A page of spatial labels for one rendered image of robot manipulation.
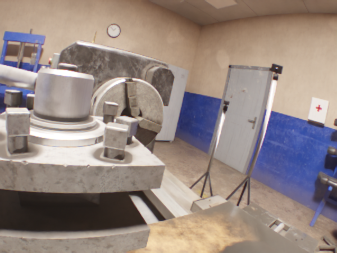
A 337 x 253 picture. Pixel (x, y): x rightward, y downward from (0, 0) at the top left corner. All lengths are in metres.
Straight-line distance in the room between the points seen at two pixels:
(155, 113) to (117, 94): 0.15
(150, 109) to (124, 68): 0.25
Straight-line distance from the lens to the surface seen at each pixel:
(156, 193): 0.67
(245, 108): 3.76
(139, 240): 0.19
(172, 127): 4.44
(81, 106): 0.17
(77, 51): 0.74
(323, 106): 3.16
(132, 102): 0.54
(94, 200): 0.19
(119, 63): 0.77
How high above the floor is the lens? 1.19
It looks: 10 degrees down
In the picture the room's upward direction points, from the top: 12 degrees clockwise
